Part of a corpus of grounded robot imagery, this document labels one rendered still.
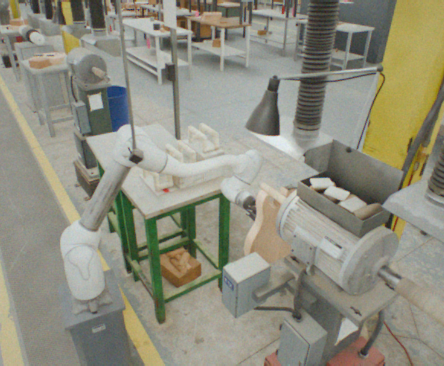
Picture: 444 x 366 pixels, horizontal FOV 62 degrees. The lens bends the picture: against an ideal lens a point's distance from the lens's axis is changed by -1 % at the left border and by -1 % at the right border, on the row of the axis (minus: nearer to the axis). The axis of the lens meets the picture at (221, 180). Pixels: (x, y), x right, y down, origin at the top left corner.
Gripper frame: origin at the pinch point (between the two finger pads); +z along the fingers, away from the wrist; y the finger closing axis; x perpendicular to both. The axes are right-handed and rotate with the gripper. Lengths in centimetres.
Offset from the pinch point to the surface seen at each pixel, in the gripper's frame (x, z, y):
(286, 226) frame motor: 18.1, 22.1, 19.9
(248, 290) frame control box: -5.3, 24.5, 34.4
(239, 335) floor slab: -104, -19, -17
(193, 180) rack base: -10, -66, 4
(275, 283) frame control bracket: -4.6, 26.6, 22.9
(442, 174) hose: 58, 61, 12
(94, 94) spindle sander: -6, -235, 9
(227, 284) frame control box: -4.9, 18.8, 39.9
